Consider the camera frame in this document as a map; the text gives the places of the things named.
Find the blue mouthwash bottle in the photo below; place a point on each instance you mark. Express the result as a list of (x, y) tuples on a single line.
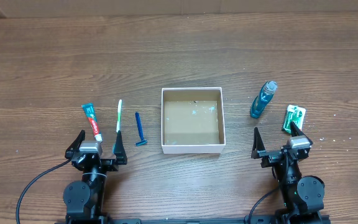
[(264, 97)]

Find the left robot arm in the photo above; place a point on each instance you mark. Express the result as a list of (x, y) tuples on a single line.
[(84, 198)]

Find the white cardboard box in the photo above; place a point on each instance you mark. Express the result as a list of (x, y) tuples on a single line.
[(192, 120)]

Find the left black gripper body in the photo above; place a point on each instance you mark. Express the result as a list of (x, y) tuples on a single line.
[(105, 160)]

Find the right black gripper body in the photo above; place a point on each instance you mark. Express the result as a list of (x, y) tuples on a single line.
[(274, 155)]

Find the green white toothbrush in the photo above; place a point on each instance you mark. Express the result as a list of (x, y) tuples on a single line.
[(119, 109)]

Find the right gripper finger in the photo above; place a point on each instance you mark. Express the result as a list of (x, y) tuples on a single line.
[(258, 149), (295, 131)]

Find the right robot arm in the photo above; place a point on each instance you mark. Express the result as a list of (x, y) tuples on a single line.
[(302, 195)]

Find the blue disposable razor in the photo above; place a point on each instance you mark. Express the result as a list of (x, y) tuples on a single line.
[(140, 130)]

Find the red green toothpaste tube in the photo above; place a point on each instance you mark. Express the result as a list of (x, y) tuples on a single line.
[(91, 116)]

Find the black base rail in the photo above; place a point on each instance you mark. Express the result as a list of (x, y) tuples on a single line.
[(191, 221)]

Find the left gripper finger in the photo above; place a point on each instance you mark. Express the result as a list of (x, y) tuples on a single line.
[(119, 151), (75, 145)]

